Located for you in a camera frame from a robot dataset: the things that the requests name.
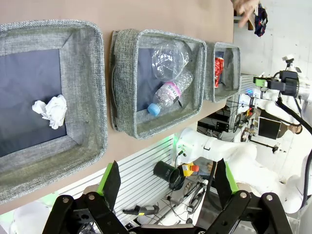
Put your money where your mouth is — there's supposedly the aluminium slotted mounting plate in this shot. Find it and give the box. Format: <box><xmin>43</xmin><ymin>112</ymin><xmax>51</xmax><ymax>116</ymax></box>
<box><xmin>51</xmin><ymin>133</ymin><xmax>220</xmax><ymax>234</ymax></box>

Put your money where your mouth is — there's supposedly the black cylindrical cup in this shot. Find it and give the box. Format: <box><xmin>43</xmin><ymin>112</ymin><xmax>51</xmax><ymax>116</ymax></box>
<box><xmin>153</xmin><ymin>160</ymin><xmax>182</xmax><ymax>190</ymax></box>

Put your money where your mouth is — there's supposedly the yellow red emergency stop button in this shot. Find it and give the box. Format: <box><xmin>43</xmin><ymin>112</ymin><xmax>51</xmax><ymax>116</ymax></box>
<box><xmin>179</xmin><ymin>163</ymin><xmax>200</xmax><ymax>177</ymax></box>

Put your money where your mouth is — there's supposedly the crushed red drink can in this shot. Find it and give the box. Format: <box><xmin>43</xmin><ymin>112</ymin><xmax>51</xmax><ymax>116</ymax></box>
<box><xmin>214</xmin><ymin>56</ymin><xmax>226</xmax><ymax>89</ymax></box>

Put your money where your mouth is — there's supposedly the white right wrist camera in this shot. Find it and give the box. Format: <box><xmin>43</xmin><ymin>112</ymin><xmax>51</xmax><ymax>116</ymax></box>
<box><xmin>282</xmin><ymin>55</ymin><xmax>302</xmax><ymax>73</ymax></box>

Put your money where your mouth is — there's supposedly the clear plastic cup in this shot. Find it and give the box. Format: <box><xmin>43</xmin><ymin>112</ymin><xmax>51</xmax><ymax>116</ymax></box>
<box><xmin>151</xmin><ymin>40</ymin><xmax>194</xmax><ymax>82</ymax></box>

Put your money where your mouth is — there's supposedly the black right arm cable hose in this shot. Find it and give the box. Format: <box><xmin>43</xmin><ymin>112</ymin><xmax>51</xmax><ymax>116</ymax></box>
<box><xmin>276</xmin><ymin>96</ymin><xmax>312</xmax><ymax>205</ymax></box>

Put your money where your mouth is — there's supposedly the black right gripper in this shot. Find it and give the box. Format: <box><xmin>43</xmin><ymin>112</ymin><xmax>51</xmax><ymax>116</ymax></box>
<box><xmin>253</xmin><ymin>77</ymin><xmax>301</xmax><ymax>98</ymax></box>

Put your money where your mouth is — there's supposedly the dark tablet screen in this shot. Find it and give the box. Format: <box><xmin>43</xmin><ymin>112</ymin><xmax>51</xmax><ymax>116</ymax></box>
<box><xmin>257</xmin><ymin>116</ymin><xmax>283</xmax><ymax>141</ymax></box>

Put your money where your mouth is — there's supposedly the black electronics box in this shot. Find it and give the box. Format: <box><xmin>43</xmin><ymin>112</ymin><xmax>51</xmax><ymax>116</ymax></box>
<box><xmin>196</xmin><ymin>114</ymin><xmax>236</xmax><ymax>134</ymax></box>

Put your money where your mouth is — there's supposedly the white tissue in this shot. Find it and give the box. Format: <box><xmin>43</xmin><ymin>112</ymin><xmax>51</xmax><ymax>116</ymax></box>
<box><xmin>32</xmin><ymin>94</ymin><xmax>68</xmax><ymax>130</ymax></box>

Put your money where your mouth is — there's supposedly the black yellow handheld tool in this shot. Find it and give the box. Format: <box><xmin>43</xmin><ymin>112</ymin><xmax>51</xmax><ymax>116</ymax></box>
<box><xmin>122</xmin><ymin>204</ymin><xmax>160</xmax><ymax>217</ymax></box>

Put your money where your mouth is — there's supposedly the person's left hand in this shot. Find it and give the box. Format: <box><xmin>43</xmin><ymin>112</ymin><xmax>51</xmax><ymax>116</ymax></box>
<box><xmin>233</xmin><ymin>0</ymin><xmax>261</xmax><ymax>28</ymax></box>

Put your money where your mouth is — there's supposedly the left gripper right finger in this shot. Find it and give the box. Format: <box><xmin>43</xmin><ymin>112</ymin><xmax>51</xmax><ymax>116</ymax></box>
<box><xmin>207</xmin><ymin>157</ymin><xmax>293</xmax><ymax>234</ymax></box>

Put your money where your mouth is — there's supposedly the grey fabric basket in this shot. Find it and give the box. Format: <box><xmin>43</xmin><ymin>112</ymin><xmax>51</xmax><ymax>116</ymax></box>
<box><xmin>109</xmin><ymin>28</ymin><xmax>208</xmax><ymax>140</ymax></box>
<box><xmin>0</xmin><ymin>20</ymin><xmax>109</xmax><ymax>206</ymax></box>
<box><xmin>204</xmin><ymin>41</ymin><xmax>242</xmax><ymax>103</ymax></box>

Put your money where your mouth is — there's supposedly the seated person brown top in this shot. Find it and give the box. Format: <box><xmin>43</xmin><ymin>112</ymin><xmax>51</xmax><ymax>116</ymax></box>
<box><xmin>280</xmin><ymin>121</ymin><xmax>304</xmax><ymax>136</ymax></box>

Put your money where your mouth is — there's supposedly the dark patterned cloth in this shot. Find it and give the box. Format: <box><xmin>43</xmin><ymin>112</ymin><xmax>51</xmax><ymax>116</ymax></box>
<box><xmin>253</xmin><ymin>6</ymin><xmax>269</xmax><ymax>38</ymax></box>

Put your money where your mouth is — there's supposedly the clear plastic bottle blue cap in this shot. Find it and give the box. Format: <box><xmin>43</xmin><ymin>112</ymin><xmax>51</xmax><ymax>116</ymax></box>
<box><xmin>147</xmin><ymin>70</ymin><xmax>195</xmax><ymax>116</ymax></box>

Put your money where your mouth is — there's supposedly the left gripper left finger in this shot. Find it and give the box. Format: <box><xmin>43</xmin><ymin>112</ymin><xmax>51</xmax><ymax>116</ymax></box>
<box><xmin>42</xmin><ymin>159</ymin><xmax>128</xmax><ymax>234</ymax></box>

